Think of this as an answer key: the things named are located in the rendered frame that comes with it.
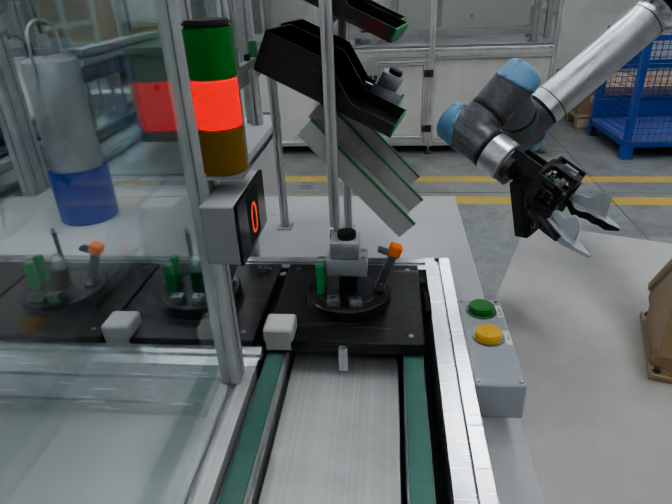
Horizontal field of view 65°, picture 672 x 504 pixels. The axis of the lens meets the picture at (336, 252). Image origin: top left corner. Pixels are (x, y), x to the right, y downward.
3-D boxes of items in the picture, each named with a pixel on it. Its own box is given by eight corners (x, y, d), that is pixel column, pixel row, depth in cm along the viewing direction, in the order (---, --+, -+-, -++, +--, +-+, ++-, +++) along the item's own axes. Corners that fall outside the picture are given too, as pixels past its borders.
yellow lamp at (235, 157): (252, 162, 62) (247, 120, 60) (241, 176, 57) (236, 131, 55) (210, 162, 62) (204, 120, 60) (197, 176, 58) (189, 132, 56)
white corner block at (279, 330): (298, 334, 84) (296, 313, 82) (294, 352, 80) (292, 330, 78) (269, 333, 84) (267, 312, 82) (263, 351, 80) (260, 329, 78)
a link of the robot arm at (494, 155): (471, 174, 99) (498, 156, 102) (490, 188, 97) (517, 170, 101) (485, 143, 93) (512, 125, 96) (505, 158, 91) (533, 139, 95)
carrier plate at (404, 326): (417, 274, 99) (418, 264, 98) (425, 355, 78) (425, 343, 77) (290, 273, 101) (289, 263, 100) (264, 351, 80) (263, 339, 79)
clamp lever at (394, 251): (385, 282, 88) (403, 244, 84) (385, 289, 86) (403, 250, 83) (365, 275, 88) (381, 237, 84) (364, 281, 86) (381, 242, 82)
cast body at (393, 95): (397, 104, 119) (411, 74, 115) (394, 108, 115) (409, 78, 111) (364, 87, 119) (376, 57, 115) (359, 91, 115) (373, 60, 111)
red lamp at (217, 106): (247, 119, 60) (242, 73, 57) (236, 130, 55) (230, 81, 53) (204, 120, 60) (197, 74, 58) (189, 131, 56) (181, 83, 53)
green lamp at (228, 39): (242, 72, 57) (236, 23, 55) (229, 80, 53) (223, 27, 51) (197, 73, 58) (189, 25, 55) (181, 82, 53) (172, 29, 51)
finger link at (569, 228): (590, 242, 82) (556, 199, 87) (572, 264, 87) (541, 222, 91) (606, 238, 83) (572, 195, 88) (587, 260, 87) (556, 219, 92)
